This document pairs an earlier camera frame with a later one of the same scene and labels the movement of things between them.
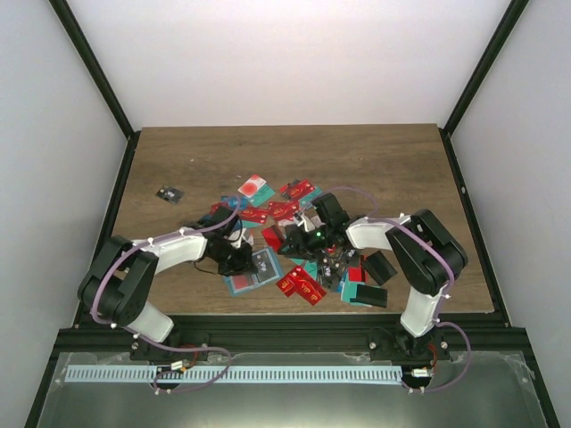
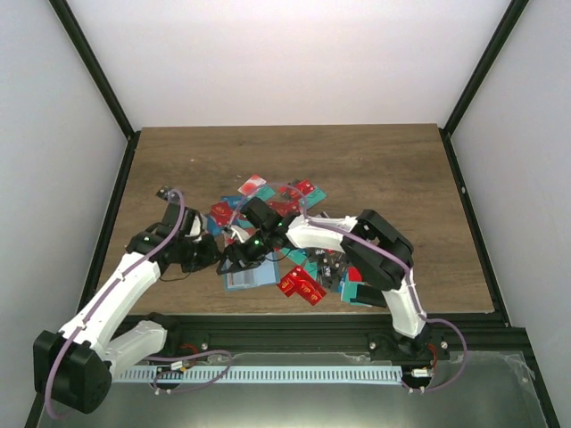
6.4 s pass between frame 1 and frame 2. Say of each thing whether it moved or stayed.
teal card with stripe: stayed
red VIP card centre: stayed
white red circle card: stayed
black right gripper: moved
